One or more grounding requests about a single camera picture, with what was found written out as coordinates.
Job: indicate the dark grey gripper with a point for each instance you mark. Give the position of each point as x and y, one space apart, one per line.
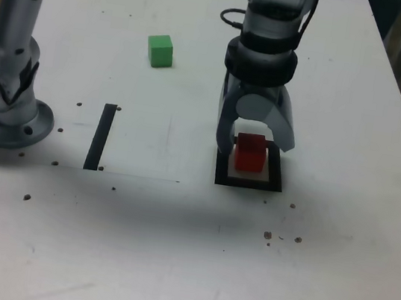
260 91

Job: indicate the red cube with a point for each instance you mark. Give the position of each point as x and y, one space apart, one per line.
249 157

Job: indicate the green cube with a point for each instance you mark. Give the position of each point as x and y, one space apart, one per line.
159 51

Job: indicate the black tape square outline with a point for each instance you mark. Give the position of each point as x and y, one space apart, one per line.
276 176

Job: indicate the black tape strip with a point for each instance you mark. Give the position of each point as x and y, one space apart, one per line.
99 138

